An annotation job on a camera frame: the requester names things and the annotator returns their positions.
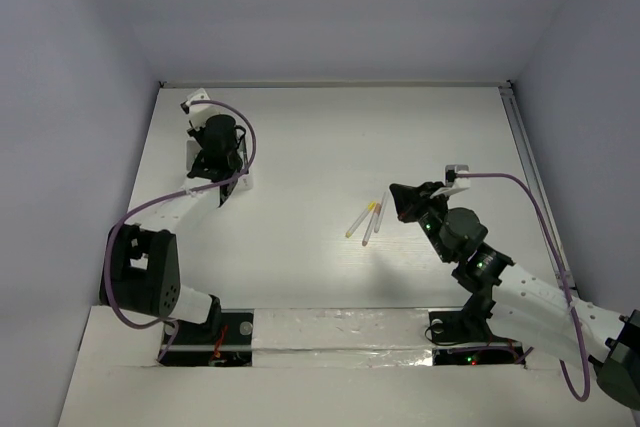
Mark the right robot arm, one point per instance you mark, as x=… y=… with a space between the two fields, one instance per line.
x=509 y=302

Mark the orange banded white marker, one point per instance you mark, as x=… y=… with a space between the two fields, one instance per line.
x=380 y=209

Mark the yellow marker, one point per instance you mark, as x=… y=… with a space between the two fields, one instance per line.
x=360 y=219

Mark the pink white marker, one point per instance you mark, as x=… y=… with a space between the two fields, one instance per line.
x=370 y=229

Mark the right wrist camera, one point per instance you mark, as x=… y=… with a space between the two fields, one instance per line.
x=454 y=181

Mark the white divided container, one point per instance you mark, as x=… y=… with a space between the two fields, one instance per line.
x=193 y=150

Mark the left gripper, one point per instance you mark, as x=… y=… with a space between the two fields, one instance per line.
x=215 y=167

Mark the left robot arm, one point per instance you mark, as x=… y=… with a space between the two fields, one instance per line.
x=141 y=270

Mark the white foam front board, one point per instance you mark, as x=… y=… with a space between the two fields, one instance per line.
x=116 y=383

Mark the aluminium side rail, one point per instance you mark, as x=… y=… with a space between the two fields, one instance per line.
x=531 y=174

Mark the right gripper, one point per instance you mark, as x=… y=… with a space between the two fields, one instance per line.
x=410 y=199

